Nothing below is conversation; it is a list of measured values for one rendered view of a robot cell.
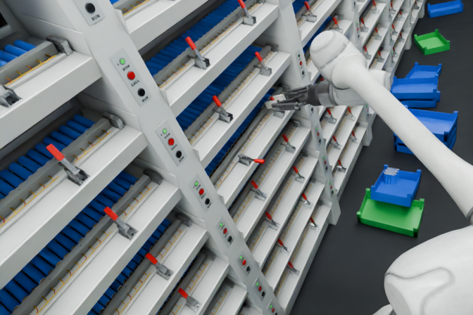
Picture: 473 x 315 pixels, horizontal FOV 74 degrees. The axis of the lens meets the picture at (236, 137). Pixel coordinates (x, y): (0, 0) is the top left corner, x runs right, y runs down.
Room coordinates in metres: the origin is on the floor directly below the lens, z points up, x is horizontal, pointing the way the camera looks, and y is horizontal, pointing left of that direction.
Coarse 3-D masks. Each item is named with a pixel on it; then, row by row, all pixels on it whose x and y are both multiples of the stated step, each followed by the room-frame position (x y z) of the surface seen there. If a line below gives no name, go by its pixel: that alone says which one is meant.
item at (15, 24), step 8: (0, 0) 0.79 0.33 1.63; (0, 8) 0.78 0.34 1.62; (8, 8) 0.79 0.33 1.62; (8, 16) 0.78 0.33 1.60; (8, 24) 0.77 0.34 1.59; (16, 24) 0.78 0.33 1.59; (184, 24) 1.09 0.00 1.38; (24, 32) 0.78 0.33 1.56; (152, 48) 0.98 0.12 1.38; (72, 104) 0.78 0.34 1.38; (80, 104) 0.79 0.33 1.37; (64, 112) 0.76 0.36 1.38
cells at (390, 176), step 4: (388, 168) 1.29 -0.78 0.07; (392, 168) 1.28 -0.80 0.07; (384, 172) 1.25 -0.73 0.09; (388, 172) 1.24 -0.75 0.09; (392, 172) 1.23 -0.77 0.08; (396, 172) 1.22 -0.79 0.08; (384, 176) 1.23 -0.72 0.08; (388, 176) 1.22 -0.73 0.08; (392, 176) 1.20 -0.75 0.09; (396, 176) 1.20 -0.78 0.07; (384, 180) 1.23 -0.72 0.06; (388, 180) 1.21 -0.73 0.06; (392, 180) 1.20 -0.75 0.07; (396, 180) 1.21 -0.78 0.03; (392, 184) 1.19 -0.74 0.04
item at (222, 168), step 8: (280, 88) 1.15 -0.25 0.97; (264, 112) 1.03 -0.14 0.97; (256, 120) 1.00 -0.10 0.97; (248, 128) 0.97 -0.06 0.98; (248, 136) 0.95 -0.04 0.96; (240, 144) 0.90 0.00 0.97; (232, 152) 0.88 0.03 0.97; (224, 160) 0.85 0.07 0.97; (224, 168) 0.82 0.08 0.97; (216, 176) 0.79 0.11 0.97; (216, 184) 0.78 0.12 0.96
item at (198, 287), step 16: (208, 256) 0.67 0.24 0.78; (224, 256) 0.64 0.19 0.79; (192, 272) 0.63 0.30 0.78; (208, 272) 0.63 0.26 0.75; (224, 272) 0.62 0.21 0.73; (176, 288) 0.60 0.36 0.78; (192, 288) 0.60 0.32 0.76; (208, 288) 0.58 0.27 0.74; (176, 304) 0.57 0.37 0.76; (192, 304) 0.54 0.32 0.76; (208, 304) 0.56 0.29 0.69
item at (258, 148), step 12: (276, 84) 1.20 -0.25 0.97; (288, 84) 1.15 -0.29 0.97; (300, 84) 1.11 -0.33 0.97; (264, 120) 1.02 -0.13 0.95; (276, 120) 1.00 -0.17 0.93; (288, 120) 1.04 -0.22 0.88; (264, 132) 0.96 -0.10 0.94; (276, 132) 0.96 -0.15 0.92; (252, 144) 0.92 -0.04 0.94; (264, 144) 0.90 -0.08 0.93; (252, 156) 0.86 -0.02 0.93; (228, 168) 0.84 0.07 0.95; (240, 168) 0.83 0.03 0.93; (252, 168) 0.83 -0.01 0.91; (228, 180) 0.79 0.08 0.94; (240, 180) 0.78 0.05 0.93; (228, 192) 0.75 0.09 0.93; (228, 204) 0.73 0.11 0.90
